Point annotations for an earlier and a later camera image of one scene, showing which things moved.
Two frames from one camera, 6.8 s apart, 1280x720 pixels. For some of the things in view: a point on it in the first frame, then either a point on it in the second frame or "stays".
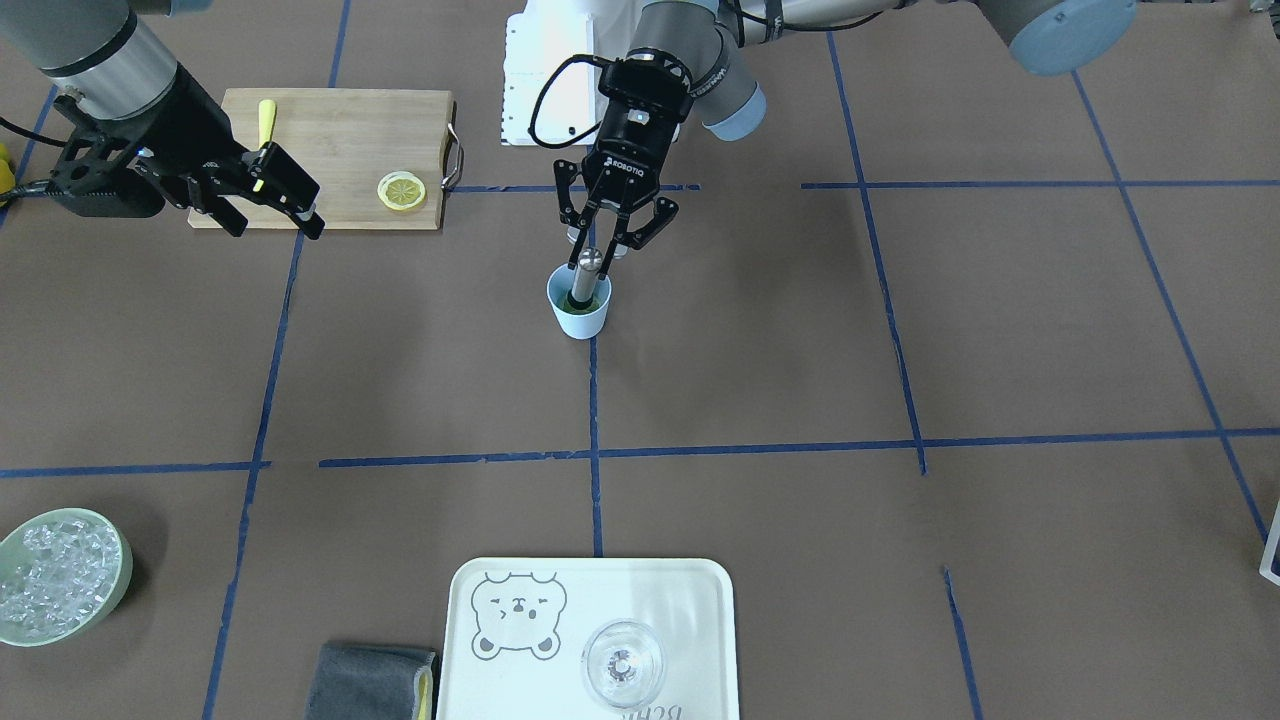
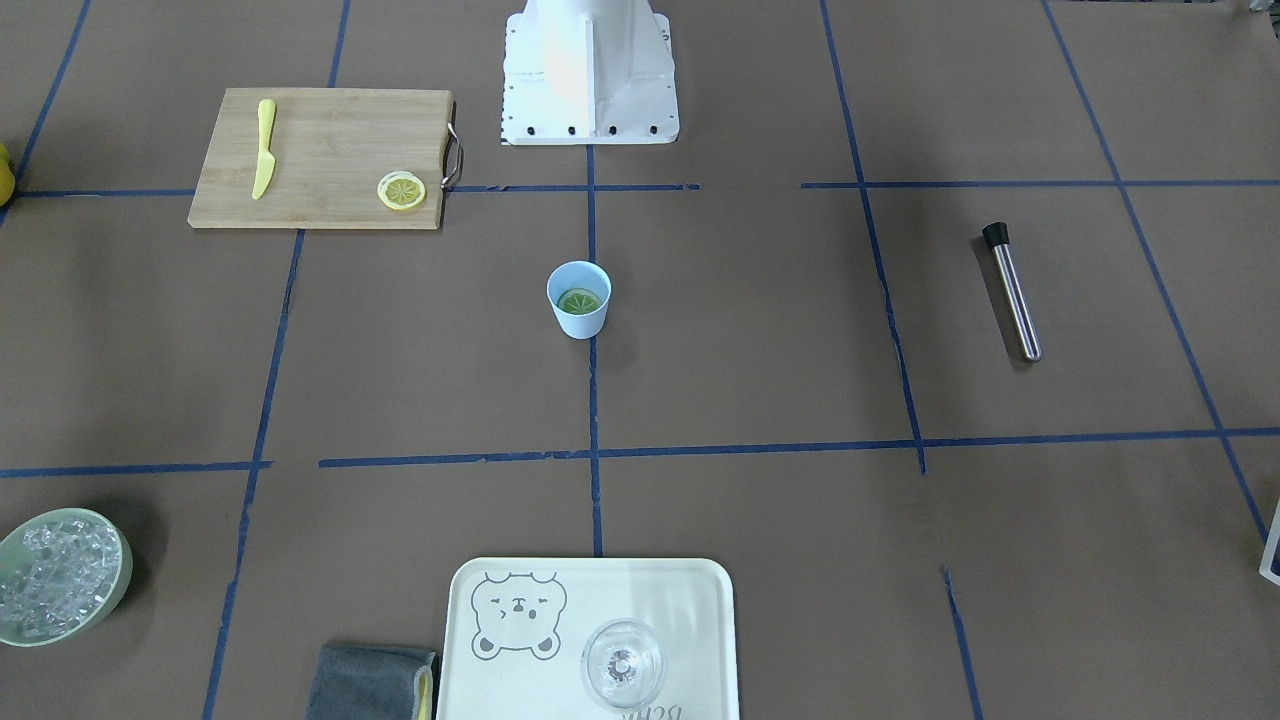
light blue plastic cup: x=581 y=324 stays
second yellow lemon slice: x=401 y=191 stays
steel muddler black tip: x=590 y=260 -> x=996 y=236
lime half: x=596 y=306 stays
